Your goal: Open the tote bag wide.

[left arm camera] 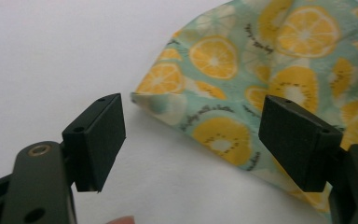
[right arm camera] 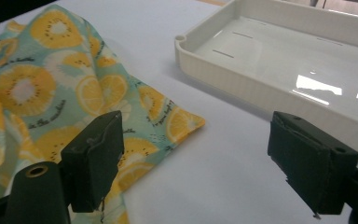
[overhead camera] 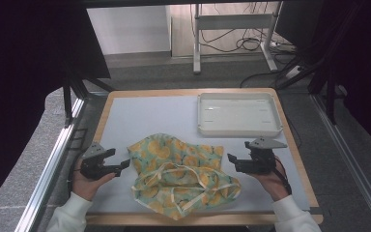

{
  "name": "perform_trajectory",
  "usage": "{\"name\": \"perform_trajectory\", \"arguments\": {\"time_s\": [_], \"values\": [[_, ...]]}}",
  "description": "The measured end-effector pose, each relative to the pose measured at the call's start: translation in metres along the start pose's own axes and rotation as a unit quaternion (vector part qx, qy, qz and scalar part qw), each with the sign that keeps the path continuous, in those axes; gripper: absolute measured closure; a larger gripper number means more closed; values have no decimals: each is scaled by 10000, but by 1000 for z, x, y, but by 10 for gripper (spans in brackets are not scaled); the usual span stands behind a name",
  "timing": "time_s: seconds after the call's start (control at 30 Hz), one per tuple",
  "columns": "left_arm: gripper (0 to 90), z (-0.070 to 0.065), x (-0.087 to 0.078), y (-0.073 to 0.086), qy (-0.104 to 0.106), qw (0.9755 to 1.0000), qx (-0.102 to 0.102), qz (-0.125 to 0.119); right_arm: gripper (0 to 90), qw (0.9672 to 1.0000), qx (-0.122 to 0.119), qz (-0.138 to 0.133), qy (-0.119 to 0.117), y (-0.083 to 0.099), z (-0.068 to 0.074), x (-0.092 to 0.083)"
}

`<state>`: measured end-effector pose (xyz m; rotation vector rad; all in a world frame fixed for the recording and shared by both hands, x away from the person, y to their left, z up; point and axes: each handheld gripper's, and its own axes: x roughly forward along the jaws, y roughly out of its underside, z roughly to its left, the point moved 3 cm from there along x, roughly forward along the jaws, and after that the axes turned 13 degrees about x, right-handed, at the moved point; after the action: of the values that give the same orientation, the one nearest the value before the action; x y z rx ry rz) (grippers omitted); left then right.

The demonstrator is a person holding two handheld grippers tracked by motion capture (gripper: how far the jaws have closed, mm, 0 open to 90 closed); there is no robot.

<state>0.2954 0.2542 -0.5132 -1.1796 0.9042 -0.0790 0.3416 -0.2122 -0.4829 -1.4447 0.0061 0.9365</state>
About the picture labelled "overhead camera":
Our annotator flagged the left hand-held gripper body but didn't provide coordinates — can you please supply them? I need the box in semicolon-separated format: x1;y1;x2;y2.
79;142;117;181

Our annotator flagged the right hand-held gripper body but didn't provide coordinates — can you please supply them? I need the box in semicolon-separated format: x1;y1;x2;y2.
244;136;288;176

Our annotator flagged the white plastic tray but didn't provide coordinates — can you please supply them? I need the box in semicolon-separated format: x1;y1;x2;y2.
196;92;284;139

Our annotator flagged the green yellow floral cloth bag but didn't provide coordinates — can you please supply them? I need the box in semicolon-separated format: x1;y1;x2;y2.
127;132;242;221

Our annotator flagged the person's left hand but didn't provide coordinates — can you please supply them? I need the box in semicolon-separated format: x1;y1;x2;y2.
71;158;117;202

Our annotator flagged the person's right hand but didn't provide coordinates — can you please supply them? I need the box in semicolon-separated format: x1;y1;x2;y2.
248;156;292;202

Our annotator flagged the light grey table mat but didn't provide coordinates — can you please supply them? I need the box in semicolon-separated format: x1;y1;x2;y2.
88;95;312;215

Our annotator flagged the black metal stand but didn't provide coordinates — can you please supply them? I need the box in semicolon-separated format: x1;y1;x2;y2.
275;54;340;126
61;72;115;128

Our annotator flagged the white power strip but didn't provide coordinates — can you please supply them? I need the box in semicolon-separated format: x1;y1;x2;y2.
284;65;304;80

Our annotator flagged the black curtain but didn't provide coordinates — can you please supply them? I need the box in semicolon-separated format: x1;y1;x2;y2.
0;0;112;218
274;0;371;160

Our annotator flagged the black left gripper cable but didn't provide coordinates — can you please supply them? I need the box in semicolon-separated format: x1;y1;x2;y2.
67;154;85;191

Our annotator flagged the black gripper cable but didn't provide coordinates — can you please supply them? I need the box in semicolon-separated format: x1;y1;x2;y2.
271;157;293;196
67;154;85;191

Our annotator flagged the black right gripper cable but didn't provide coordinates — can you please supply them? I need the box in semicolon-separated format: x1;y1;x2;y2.
271;157;293;196

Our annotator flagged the aluminium rail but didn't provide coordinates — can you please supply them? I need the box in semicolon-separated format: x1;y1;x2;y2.
14;96;89;232
309;93;371;232

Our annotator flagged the long black floor cable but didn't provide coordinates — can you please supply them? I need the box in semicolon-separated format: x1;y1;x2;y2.
239;68;292;89

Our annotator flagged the tangle of black floor cables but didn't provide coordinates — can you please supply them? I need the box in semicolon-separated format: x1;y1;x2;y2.
190;2;299;55

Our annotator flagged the white metal desk frame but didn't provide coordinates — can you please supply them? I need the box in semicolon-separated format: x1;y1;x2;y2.
192;2;280;75

